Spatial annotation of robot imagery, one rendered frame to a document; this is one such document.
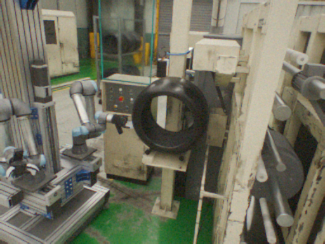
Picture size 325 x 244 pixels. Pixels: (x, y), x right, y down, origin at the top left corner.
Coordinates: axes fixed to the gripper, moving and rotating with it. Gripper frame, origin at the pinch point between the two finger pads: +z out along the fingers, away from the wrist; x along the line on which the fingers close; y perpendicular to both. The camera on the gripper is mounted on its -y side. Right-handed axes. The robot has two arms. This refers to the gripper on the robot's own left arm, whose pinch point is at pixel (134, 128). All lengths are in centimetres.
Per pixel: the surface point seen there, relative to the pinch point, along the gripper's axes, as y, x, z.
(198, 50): 75, -36, 39
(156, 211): -100, 23, 32
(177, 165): -19.1, -7.0, 42.3
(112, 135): -48, 61, -42
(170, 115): 9.1, 25.8, 23.7
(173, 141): -8.9, 12.8, 33.1
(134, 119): 13.2, -11.7, 1.8
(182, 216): -98, 25, 60
